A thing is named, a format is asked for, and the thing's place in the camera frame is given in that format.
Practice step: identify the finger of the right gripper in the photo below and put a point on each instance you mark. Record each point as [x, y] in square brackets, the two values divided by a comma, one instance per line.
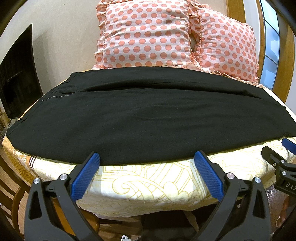
[278, 162]
[289, 145]

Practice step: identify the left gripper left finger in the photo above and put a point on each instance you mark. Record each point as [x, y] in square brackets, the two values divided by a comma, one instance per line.
[41, 220]

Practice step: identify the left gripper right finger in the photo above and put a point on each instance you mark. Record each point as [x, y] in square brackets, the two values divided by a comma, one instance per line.
[242, 212]

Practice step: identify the black pants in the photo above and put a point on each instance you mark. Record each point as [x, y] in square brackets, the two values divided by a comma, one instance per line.
[148, 114]

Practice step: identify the wooden framed window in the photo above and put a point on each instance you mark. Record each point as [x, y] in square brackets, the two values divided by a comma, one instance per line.
[275, 42]

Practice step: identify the right polka dot pillow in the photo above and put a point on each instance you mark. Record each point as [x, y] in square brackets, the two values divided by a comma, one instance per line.
[224, 46]

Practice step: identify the polka dot pillow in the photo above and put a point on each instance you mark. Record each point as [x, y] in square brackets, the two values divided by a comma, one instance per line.
[224, 46]
[144, 34]

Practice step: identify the black television screen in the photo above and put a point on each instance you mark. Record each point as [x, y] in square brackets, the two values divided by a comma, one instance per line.
[20, 86]

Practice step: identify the left polka dot pillow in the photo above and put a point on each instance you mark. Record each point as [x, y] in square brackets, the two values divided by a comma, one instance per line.
[144, 34]

